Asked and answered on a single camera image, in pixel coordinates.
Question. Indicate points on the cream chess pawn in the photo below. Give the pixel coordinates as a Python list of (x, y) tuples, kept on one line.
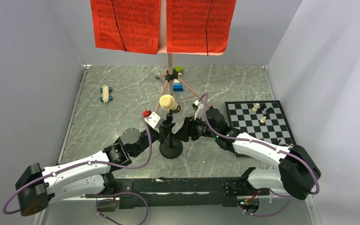
[(263, 119)]

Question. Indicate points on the pink music stand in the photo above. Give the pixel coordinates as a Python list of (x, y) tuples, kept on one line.
[(170, 74)]

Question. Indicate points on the red sheet music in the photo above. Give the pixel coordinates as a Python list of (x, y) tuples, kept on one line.
[(200, 26), (126, 25)]

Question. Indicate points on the black chessboard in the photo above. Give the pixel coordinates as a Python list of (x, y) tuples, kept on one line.
[(241, 116)]

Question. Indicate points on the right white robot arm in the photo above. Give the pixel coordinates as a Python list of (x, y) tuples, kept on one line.
[(292, 168)]

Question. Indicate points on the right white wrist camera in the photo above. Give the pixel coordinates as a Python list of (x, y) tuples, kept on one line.
[(199, 110)]

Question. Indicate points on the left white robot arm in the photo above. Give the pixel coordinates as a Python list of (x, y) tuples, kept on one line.
[(39, 187)]

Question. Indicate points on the cream blue toy car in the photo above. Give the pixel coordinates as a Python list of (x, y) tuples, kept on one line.
[(106, 94)]

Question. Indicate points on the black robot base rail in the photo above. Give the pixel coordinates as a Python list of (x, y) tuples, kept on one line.
[(223, 191)]

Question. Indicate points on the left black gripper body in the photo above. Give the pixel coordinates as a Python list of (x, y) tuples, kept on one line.
[(154, 136)]

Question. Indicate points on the cream toy microphone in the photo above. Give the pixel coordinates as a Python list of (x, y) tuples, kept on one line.
[(167, 102)]

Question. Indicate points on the right red sheet music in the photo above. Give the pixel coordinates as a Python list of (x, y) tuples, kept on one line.
[(200, 26)]

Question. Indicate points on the blue white toy brick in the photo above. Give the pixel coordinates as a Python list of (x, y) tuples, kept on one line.
[(177, 86)]

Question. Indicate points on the black chess piece back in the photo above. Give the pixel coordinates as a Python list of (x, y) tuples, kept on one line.
[(266, 108)]

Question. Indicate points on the colourful brick toy car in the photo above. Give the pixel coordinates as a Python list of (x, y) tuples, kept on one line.
[(177, 72)]

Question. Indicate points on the left red sheet music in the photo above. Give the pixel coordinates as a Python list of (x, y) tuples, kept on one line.
[(126, 25)]

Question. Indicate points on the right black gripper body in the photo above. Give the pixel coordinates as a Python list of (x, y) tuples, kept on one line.
[(198, 129)]

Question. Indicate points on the black microphone stand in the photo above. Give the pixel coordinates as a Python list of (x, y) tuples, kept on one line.
[(172, 147)]

